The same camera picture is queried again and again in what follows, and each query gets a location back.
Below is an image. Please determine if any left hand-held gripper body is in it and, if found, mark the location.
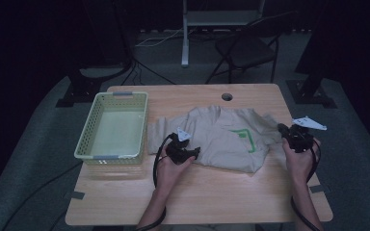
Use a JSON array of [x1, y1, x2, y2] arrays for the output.
[[165, 127, 195, 166]]

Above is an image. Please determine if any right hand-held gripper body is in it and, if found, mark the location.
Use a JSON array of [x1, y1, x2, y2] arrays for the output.
[[283, 115, 329, 154]]

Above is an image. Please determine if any beige t-shirt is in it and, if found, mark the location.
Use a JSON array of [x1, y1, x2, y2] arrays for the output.
[[146, 104, 286, 174]]

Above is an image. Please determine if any person's left hand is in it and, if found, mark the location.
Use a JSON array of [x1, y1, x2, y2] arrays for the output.
[[155, 150, 197, 193]]

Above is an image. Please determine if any person's right hand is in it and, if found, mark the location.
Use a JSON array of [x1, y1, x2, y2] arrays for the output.
[[281, 137, 322, 185]]

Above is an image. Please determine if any black stand with base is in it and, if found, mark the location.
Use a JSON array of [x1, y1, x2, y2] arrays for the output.
[[284, 0, 339, 110], [55, 0, 134, 109]]

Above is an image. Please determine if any light green plastic basket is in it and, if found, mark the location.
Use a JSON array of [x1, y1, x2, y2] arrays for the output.
[[73, 90, 149, 167]]

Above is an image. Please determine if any black folding chair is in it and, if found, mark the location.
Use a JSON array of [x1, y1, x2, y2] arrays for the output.
[[204, 10, 300, 86]]

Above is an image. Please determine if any white metal stand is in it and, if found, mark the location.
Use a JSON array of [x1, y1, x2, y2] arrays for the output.
[[180, 0, 267, 68]]

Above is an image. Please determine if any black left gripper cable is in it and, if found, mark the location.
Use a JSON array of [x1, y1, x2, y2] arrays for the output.
[[134, 132, 178, 231]]

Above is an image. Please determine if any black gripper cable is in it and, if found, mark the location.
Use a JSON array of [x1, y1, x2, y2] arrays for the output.
[[289, 138, 323, 231], [134, 132, 178, 231]]

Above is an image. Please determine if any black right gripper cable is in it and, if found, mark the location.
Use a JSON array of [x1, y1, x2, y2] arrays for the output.
[[289, 138, 323, 231]]

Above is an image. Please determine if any black floor cable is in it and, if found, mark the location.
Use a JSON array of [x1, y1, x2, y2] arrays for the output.
[[120, 58, 177, 87], [0, 161, 85, 231]]

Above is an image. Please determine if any white floor cable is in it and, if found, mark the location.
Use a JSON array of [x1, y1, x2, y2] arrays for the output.
[[134, 28, 195, 48]]

